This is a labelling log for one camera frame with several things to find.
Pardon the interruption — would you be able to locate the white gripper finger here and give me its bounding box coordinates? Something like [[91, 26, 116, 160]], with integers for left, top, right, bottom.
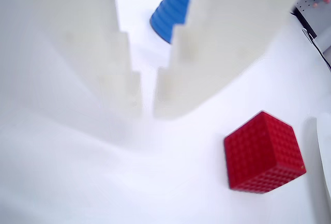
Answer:
[[153, 0, 315, 118], [0, 0, 144, 142]]

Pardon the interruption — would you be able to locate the blue ribbed block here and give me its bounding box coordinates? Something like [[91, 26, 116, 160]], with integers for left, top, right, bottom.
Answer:
[[149, 0, 194, 44]]

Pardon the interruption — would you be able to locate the white round dish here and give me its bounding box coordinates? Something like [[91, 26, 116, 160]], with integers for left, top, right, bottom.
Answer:
[[315, 111, 331, 199]]

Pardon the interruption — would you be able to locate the grey perforated panel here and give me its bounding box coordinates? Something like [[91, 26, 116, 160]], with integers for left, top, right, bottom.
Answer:
[[294, 0, 331, 41]]

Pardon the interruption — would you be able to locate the red studded cube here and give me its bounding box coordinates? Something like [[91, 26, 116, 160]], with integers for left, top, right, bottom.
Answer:
[[223, 110, 307, 195]]

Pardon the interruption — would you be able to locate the black power cable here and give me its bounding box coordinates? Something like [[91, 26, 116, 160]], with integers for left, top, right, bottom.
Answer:
[[302, 27, 331, 70]]

